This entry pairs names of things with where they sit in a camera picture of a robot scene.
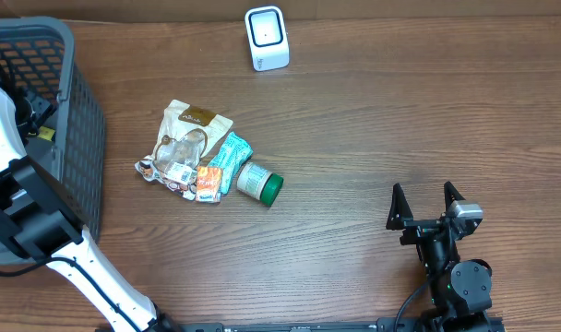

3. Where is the beige Pantree snack bag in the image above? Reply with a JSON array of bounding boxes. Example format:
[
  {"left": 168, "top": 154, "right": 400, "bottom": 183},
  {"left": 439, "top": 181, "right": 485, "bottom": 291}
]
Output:
[{"left": 135, "top": 100, "right": 233, "bottom": 200}]

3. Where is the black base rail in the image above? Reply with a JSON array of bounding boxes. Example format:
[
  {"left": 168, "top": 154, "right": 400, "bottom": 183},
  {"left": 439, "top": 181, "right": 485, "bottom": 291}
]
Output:
[{"left": 179, "top": 318, "right": 506, "bottom": 332}]

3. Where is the green lid white jar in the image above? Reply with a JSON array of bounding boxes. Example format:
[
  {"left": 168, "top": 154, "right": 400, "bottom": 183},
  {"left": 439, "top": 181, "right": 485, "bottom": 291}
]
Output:
[{"left": 237, "top": 162, "right": 284, "bottom": 207}]

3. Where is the orange snack packet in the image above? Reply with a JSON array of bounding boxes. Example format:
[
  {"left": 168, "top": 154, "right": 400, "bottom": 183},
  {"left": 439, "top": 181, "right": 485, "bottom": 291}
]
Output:
[{"left": 196, "top": 166, "right": 222, "bottom": 203}]

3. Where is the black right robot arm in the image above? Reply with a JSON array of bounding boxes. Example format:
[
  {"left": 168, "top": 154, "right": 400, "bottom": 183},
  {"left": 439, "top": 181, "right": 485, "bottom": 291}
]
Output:
[{"left": 386, "top": 182, "right": 494, "bottom": 331}]

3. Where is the white barcode scanner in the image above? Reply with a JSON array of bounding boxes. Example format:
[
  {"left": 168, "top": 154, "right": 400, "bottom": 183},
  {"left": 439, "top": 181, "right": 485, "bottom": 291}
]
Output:
[{"left": 245, "top": 6, "right": 290, "bottom": 72}]

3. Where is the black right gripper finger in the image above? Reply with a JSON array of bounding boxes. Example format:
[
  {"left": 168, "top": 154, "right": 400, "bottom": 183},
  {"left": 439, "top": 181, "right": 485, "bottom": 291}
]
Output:
[
  {"left": 444, "top": 182, "right": 465, "bottom": 215},
  {"left": 386, "top": 183, "right": 413, "bottom": 231}
]

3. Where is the yellow and blue bar packet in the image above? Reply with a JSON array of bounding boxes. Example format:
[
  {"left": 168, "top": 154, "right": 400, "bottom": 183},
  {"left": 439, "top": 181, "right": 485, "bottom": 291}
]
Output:
[{"left": 38, "top": 126, "right": 55, "bottom": 142}]

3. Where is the teal snack packet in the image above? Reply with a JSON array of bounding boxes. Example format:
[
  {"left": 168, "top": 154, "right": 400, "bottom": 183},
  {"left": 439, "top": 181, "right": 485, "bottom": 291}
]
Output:
[{"left": 208, "top": 132, "right": 253, "bottom": 195}]

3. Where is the dark grey plastic basket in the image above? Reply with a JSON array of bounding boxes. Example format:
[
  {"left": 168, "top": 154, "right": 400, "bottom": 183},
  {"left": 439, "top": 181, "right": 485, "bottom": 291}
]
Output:
[{"left": 0, "top": 17, "right": 106, "bottom": 265}]

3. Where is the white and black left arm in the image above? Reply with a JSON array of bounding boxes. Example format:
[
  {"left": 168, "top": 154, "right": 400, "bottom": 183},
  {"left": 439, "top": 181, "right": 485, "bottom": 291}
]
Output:
[{"left": 0, "top": 64, "right": 180, "bottom": 332}]

